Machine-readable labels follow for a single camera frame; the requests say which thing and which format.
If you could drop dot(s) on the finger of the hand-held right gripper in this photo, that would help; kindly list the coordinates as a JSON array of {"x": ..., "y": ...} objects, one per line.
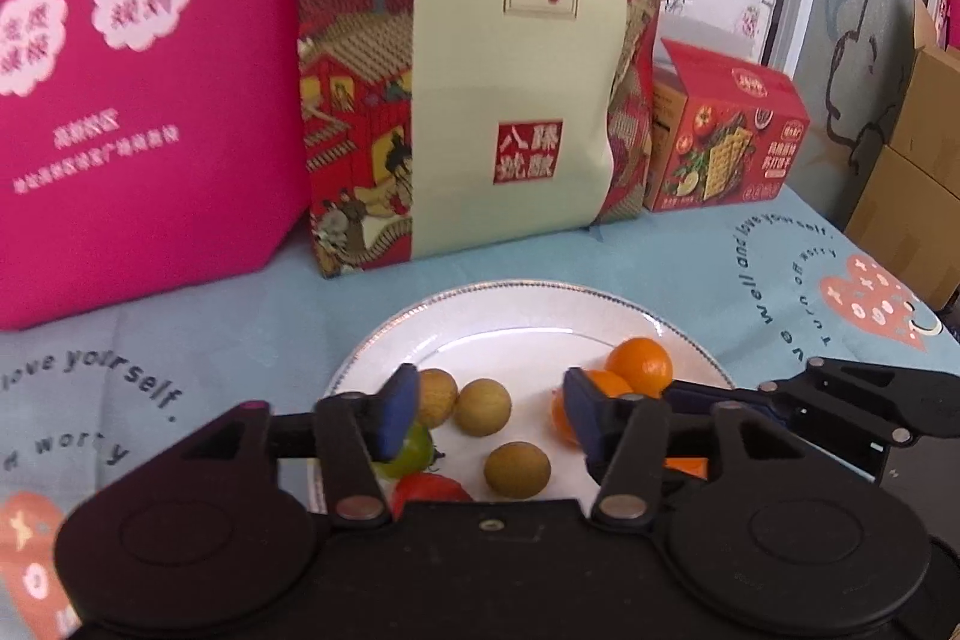
[{"x": 862, "y": 400}]

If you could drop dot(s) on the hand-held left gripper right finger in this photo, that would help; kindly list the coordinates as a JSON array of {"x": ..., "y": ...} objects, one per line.
[{"x": 589, "y": 419}]

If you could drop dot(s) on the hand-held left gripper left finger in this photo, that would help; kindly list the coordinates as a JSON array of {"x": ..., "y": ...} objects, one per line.
[{"x": 397, "y": 416}]

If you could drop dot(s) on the tangerine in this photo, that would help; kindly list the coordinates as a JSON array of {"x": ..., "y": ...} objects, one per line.
[
  {"x": 686, "y": 466},
  {"x": 561, "y": 416},
  {"x": 639, "y": 364}
]

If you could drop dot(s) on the small green tomato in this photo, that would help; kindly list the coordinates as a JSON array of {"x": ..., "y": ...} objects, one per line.
[{"x": 411, "y": 452}]

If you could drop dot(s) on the tan longan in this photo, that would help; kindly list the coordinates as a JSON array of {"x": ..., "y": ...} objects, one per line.
[
  {"x": 436, "y": 396},
  {"x": 517, "y": 469},
  {"x": 484, "y": 407}
]

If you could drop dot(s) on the small red apple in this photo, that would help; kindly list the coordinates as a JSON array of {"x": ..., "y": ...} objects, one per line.
[{"x": 427, "y": 491}]

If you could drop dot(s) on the white plate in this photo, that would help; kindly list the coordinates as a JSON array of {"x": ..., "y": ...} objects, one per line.
[{"x": 525, "y": 340}]

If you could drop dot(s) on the cardboard box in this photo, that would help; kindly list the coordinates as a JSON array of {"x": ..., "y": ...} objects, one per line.
[
  {"x": 934, "y": 100},
  {"x": 900, "y": 227}
]

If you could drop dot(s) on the blue printed tablecloth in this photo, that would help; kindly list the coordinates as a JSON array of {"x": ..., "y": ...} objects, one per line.
[{"x": 225, "y": 347}]

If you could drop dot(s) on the red cracker box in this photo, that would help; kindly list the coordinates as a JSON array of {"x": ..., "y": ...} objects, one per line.
[{"x": 720, "y": 145}]

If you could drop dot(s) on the red patterned gift bag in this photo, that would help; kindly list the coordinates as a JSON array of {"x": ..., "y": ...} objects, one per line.
[{"x": 487, "y": 123}]

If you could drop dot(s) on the magenta tote bag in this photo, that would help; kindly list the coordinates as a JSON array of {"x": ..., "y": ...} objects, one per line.
[{"x": 150, "y": 160}]

